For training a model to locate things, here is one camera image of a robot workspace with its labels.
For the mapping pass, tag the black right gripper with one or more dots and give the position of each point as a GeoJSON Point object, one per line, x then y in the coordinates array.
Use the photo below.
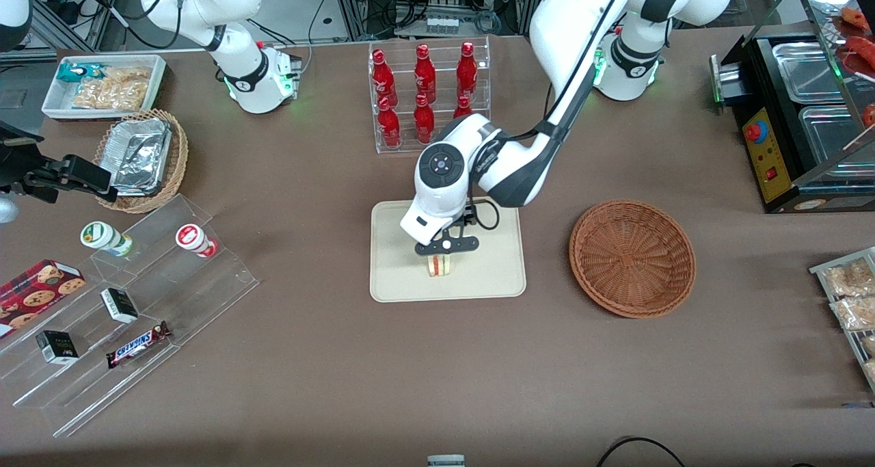
{"type": "Point", "coordinates": [15, 156]}

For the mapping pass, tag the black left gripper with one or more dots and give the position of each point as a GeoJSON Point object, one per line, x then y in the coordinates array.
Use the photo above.
{"type": "Point", "coordinates": [467, 217]}

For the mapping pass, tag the triangular sandwich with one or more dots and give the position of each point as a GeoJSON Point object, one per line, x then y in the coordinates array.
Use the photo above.
{"type": "Point", "coordinates": [441, 265]}

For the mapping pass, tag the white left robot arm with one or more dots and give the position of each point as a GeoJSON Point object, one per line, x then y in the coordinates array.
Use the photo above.
{"type": "Point", "coordinates": [567, 29]}

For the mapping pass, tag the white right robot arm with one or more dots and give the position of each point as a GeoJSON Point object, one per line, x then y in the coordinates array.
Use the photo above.
{"type": "Point", "coordinates": [254, 84]}

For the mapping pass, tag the beige rectangular serving tray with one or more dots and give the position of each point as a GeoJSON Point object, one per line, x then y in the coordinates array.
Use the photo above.
{"type": "Point", "coordinates": [492, 269]}

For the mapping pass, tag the light oval wicker basket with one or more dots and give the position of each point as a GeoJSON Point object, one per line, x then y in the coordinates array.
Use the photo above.
{"type": "Point", "coordinates": [178, 159]}

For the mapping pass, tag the brown round wicker basket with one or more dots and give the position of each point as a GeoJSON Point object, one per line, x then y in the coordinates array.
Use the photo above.
{"type": "Point", "coordinates": [632, 258]}

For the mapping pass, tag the grey metal snack tray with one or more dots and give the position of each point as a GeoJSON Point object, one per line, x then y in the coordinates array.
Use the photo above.
{"type": "Point", "coordinates": [820, 269]}

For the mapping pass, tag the silver foil container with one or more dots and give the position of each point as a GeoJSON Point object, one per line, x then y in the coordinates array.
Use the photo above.
{"type": "Point", "coordinates": [140, 156]}

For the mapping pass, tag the green lidded yogurt cup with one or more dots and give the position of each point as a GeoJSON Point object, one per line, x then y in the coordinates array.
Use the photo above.
{"type": "Point", "coordinates": [102, 236]}

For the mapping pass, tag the white rectangular snack bin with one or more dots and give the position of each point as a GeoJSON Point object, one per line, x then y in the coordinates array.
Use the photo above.
{"type": "Point", "coordinates": [55, 101]}

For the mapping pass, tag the clear bag of crackers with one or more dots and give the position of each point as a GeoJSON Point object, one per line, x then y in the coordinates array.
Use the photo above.
{"type": "Point", "coordinates": [113, 89]}

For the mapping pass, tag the teal snack packet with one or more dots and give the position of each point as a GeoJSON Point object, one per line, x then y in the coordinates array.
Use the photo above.
{"type": "Point", "coordinates": [75, 71]}

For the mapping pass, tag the clear acrylic bottle rack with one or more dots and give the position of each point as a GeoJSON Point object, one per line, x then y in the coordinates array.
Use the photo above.
{"type": "Point", "coordinates": [403, 145]}

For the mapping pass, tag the red cookie box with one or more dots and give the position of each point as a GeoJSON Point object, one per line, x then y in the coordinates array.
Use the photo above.
{"type": "Point", "coordinates": [37, 292]}

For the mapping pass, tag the red lidded yogurt cup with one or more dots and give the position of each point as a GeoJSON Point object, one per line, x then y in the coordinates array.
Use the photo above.
{"type": "Point", "coordinates": [193, 238]}

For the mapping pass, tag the red cola bottle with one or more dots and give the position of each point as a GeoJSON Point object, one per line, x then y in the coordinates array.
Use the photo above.
{"type": "Point", "coordinates": [383, 81]}
{"type": "Point", "coordinates": [463, 108]}
{"type": "Point", "coordinates": [424, 77]}
{"type": "Point", "coordinates": [389, 126]}
{"type": "Point", "coordinates": [424, 122]}
{"type": "Point", "coordinates": [467, 74]}

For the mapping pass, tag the small black white box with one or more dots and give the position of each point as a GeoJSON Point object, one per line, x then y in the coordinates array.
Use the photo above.
{"type": "Point", "coordinates": [119, 305]}
{"type": "Point", "coordinates": [57, 347]}

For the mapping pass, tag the clear acrylic stepped shelf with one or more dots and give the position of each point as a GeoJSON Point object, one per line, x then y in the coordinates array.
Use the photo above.
{"type": "Point", "coordinates": [171, 296]}

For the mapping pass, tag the snickers chocolate bar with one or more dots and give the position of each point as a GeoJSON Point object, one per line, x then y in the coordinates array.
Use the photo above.
{"type": "Point", "coordinates": [137, 344]}

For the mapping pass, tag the small grey box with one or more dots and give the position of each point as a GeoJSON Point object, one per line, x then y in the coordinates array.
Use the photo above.
{"type": "Point", "coordinates": [446, 461]}

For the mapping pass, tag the aluminium equipment rack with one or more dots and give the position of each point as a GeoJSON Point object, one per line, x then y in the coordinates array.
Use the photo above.
{"type": "Point", "coordinates": [444, 2]}

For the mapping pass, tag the black food warmer cabinet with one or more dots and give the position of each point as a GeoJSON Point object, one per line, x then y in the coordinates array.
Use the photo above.
{"type": "Point", "coordinates": [776, 173]}

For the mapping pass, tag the steel warmer pan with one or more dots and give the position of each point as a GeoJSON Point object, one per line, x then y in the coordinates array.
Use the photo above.
{"type": "Point", "coordinates": [806, 70]}
{"type": "Point", "coordinates": [830, 139]}

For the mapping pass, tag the clear bag of pastry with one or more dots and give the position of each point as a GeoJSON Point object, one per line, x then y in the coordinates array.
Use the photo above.
{"type": "Point", "coordinates": [869, 345]}
{"type": "Point", "coordinates": [851, 277]}
{"type": "Point", "coordinates": [871, 371]}
{"type": "Point", "coordinates": [858, 313]}

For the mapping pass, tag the orange fried food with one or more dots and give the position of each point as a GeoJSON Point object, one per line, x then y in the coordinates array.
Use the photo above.
{"type": "Point", "coordinates": [863, 46]}

